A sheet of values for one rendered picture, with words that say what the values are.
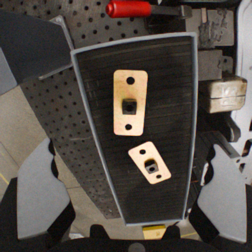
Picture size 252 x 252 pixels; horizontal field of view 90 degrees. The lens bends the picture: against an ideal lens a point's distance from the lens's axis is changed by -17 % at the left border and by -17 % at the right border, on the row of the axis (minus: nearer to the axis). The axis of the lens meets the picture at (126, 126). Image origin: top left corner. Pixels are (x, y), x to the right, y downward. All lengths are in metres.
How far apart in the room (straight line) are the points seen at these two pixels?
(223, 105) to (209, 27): 0.15
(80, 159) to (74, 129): 0.20
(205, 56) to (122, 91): 0.15
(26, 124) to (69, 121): 1.18
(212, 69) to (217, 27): 0.07
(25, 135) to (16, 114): 0.27
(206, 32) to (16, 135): 2.04
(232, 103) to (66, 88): 0.62
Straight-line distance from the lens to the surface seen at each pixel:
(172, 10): 0.25
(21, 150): 2.21
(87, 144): 0.81
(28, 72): 0.40
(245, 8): 0.44
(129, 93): 0.18
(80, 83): 0.18
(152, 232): 0.45
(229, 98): 0.33
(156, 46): 0.18
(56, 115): 0.78
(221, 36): 0.30
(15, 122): 1.99
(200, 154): 0.37
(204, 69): 0.27
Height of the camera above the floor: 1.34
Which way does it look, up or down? 62 degrees down
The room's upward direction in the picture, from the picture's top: 177 degrees counter-clockwise
